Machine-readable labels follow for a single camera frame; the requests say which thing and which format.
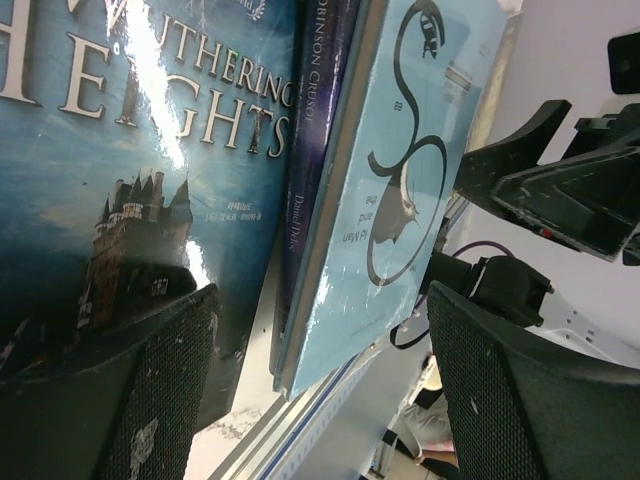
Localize Wuthering Heights blue book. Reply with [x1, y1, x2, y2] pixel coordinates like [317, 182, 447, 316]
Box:
[1, 1, 302, 430]

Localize light blue SO book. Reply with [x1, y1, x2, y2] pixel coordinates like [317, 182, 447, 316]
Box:
[274, 1, 508, 399]

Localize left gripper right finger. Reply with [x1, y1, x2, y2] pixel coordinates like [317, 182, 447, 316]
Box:
[427, 282, 639, 479]

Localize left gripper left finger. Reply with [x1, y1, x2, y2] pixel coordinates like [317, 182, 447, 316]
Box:
[1, 284, 219, 479]

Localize Robinson Crusoe purple book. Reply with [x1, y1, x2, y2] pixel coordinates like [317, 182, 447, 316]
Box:
[269, 1, 360, 373]

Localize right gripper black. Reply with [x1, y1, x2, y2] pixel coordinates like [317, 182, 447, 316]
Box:
[454, 27, 639, 261]

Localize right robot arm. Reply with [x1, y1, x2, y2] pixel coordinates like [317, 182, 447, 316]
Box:
[424, 30, 639, 368]

